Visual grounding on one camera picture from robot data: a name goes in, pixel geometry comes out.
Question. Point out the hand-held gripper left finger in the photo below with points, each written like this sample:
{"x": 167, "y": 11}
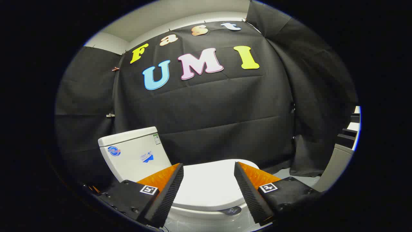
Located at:
{"x": 167, "y": 196}

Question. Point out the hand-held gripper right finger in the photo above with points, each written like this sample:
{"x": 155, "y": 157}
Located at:
{"x": 249, "y": 196}

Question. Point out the black round lid pull tab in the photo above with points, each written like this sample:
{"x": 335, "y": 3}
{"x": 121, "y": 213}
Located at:
{"x": 232, "y": 211}

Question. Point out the white toilet lid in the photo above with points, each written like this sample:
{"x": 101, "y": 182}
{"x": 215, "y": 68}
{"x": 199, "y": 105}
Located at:
{"x": 209, "y": 183}

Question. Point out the white toilet bowl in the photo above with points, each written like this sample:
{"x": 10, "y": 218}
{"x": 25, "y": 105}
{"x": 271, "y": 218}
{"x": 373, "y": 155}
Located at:
{"x": 206, "y": 225}

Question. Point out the white toilet tank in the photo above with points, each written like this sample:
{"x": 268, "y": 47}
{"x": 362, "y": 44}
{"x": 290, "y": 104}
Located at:
{"x": 132, "y": 158}

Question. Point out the grey panel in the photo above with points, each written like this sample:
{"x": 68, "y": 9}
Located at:
{"x": 334, "y": 167}

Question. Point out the black backdrop cloth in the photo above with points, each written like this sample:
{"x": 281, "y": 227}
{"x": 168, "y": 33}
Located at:
{"x": 225, "y": 106}

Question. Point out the black and white striped board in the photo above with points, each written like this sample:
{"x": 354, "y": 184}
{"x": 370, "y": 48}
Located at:
{"x": 349, "y": 132}

